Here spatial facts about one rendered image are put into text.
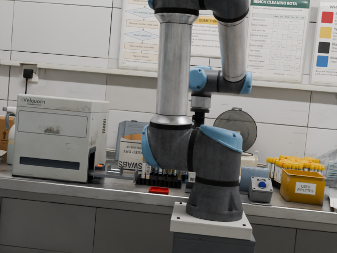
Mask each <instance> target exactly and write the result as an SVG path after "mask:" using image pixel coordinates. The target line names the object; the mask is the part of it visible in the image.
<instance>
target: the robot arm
mask: <svg viewBox="0 0 337 253"><path fill-rule="evenodd" d="M147 2H148V5H149V7H150V8H151V9H153V10H154V16H155V17H156V18H157V20H158V21H159V23H160V25H159V48H158V69H157V91H156V113H155V115H154V116H153V117H152V118H151V119H150V122H149V124H148V125H146V126H145V127H144V128H143V131H142V136H141V149H142V154H143V158H144V160H145V161H146V163H147V164H148V165H150V166H152V167H158V168H161V169H172V170H180V171H187V172H195V173H196V177H195V184H194V186H193V189H192V191H191V193H190V196H189V198H188V200H187V203H186V213H187V214H189V215H191V216H193V217H196V218H199V219H204V220H209V221H217V222H234V221H239V220H241V219H242V217H243V207H242V202H241V198H240V193H239V177H240V167H241V156H242V152H243V150H242V141H243V139H242V136H241V135H240V134H239V133H237V132H234V131H230V130H226V129H222V128H218V127H214V126H209V125H204V124H205V116H204V113H209V112H210V110H209V108H211V96H212V92H219V93H234V94H249V93H250V92H251V88H252V73H251V72H247V71H246V43H245V17H246V16H247V15H248V13H249V0H147ZM199 10H211V11H213V16H214V18H215V19H216V20H217V23H218V33H219V44H220V54H221V65H222V70H214V69H213V68H212V67H208V66H195V67H194V68H192V69H190V61H191V45H192V28H193V23H194V22H195V21H196V20H197V19H198V18H199ZM189 89H190V90H191V98H192V99H189V101H191V105H190V107H192V108H191V109H190V111H192V112H195V115H192V120H191V119H190V118H189V117H188V115H187V112H188V95H189Z"/></svg>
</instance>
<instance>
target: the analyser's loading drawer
mask: <svg viewBox="0 0 337 253"><path fill-rule="evenodd" d="M123 167H124V165H122V166H121V167H120V169H112V168H111V164H109V165H107V171H100V170H90V169H89V170H88V176H95V177H105V178H115V179H125V180H133V183H135V182H136V181H137V178H138V169H136V170H135V171H134V174H130V173H124V172H123Z"/></svg>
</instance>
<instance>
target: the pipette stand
mask: <svg viewBox="0 0 337 253"><path fill-rule="evenodd" d="M268 175H269V169H268V168H259V167H256V168H255V167H250V166H241V176H240V186H239V193H240V194H248V188H249V184H250V179H251V177H262V178H268Z"/></svg>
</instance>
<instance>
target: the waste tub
mask: <svg viewBox="0 0 337 253"><path fill-rule="evenodd" d="M325 180H326V177H324V176H323V175H321V174H320V173H318V172H311V171H302V170H292V169H282V177H281V186H280V195H281V196H282V197H283V199H284V200H285V201H287V202H295V203H304V204H312V205H321V206H323V198H324V189H325Z"/></svg>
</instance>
